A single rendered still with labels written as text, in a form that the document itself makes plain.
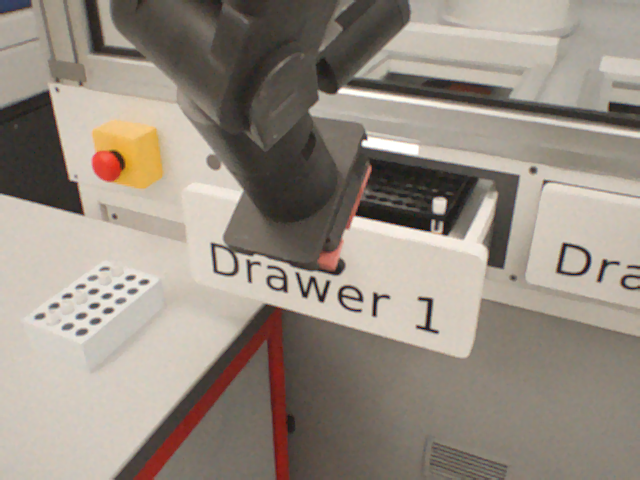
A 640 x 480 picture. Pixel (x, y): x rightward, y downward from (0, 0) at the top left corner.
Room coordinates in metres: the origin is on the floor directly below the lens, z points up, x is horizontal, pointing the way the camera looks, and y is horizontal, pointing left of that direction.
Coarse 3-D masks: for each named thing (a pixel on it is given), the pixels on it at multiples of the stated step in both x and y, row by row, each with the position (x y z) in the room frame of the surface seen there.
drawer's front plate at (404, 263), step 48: (192, 192) 0.53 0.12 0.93; (240, 192) 0.53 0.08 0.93; (192, 240) 0.53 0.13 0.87; (384, 240) 0.45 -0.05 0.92; (432, 240) 0.44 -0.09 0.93; (240, 288) 0.51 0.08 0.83; (288, 288) 0.49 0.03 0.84; (336, 288) 0.47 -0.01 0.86; (384, 288) 0.45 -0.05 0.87; (432, 288) 0.43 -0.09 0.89; (480, 288) 0.42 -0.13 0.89; (384, 336) 0.45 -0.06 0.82; (432, 336) 0.43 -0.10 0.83
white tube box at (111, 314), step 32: (64, 288) 0.55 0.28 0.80; (96, 288) 0.55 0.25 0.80; (128, 288) 0.55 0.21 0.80; (160, 288) 0.57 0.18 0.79; (32, 320) 0.50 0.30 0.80; (64, 320) 0.50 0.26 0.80; (96, 320) 0.50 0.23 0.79; (128, 320) 0.52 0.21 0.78; (64, 352) 0.47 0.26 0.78; (96, 352) 0.47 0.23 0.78
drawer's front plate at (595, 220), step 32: (544, 192) 0.54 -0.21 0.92; (576, 192) 0.53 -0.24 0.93; (544, 224) 0.53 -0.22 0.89; (576, 224) 0.52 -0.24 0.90; (608, 224) 0.51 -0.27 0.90; (544, 256) 0.53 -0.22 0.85; (576, 256) 0.52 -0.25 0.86; (608, 256) 0.51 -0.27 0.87; (576, 288) 0.51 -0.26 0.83; (608, 288) 0.50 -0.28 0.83
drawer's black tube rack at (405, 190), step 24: (384, 168) 0.64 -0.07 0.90; (408, 168) 0.64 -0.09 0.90; (384, 192) 0.58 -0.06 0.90; (408, 192) 0.58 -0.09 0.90; (432, 192) 0.59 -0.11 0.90; (456, 192) 0.58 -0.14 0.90; (360, 216) 0.58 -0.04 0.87; (384, 216) 0.59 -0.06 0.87; (408, 216) 0.58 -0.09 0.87; (456, 216) 0.59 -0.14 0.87
